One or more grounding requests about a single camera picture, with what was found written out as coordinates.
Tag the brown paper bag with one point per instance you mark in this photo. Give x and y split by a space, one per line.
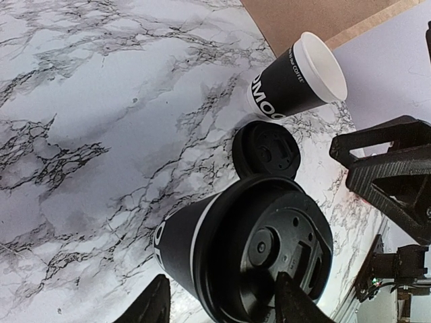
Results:
336 22

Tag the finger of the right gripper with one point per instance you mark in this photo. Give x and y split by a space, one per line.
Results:
398 185
403 132

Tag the black paper coffee cup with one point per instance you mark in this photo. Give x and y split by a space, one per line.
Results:
175 240

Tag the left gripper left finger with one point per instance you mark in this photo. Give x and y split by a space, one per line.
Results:
152 305

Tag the black plastic cup lid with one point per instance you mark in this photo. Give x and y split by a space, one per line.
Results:
257 228

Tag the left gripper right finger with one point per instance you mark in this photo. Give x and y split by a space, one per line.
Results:
293 305

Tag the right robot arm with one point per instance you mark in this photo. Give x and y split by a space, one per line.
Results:
404 267

